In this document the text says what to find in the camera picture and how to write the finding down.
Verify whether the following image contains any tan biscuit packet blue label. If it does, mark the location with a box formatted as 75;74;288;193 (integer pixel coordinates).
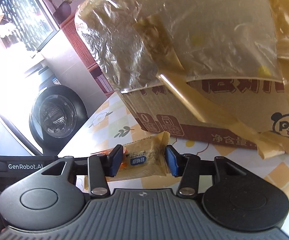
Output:
84;130;172;189

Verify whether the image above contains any black front-load washing machine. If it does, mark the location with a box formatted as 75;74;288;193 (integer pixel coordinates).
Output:
0;66;88;156

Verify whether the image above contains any cardboard box with plastic cover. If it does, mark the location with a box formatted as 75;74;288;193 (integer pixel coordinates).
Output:
75;0;289;159

